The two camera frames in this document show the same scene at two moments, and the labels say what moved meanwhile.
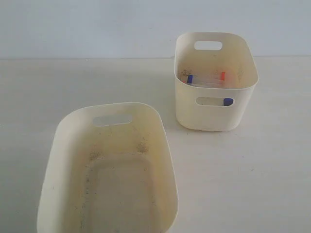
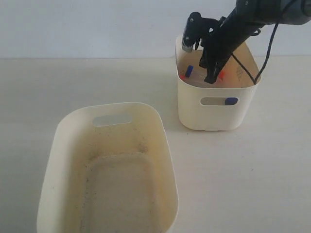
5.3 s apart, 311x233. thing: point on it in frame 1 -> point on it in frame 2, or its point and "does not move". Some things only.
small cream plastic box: [215, 79] does not move
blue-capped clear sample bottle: [202, 80] -> [189, 71]
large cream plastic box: [108, 169] does not move
